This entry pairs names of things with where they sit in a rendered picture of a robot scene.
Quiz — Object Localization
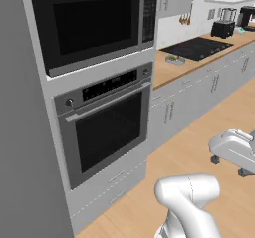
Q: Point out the grey lower cupboards run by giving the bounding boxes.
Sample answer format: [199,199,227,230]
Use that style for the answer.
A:
[146,41,255,155]

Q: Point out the grey fridge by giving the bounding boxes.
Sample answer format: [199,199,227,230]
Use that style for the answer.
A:
[0,0,75,238]

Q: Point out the clear container with green food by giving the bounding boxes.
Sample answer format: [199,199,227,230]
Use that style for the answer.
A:
[164,54,186,66]

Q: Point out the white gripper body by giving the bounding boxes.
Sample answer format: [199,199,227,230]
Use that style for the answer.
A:
[208,129,255,171]

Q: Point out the pale grey tall cabinet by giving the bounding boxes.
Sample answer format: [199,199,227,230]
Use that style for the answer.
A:
[18,0,159,237]

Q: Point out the pale grey drawer front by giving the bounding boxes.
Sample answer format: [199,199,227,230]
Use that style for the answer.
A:
[70,179,147,236]
[64,157,148,217]

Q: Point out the grey built-in oven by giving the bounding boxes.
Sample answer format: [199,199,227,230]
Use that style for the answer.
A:
[53,61,154,191]

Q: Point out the silver drawer handle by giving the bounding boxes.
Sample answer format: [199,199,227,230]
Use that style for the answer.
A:
[108,190,127,205]
[107,170,127,184]

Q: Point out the black toaster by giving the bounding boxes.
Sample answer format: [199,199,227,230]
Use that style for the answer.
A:
[210,20,236,40]

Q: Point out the hanging wooden tools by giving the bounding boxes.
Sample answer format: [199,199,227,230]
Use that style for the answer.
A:
[178,0,195,27]

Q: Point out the glass blender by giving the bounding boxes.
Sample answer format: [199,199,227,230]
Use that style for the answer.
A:
[220,7,239,24]

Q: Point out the black coffee machine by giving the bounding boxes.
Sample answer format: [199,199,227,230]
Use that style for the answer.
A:
[237,5,255,30]

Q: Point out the grey oven door handle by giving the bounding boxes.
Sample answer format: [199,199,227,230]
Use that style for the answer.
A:
[64,81,153,123]

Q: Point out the black and grey microwave oven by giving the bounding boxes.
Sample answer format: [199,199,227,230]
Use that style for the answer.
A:
[27,0,159,79]

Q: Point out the black hob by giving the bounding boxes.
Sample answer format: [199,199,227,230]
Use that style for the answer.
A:
[159,36,235,63]

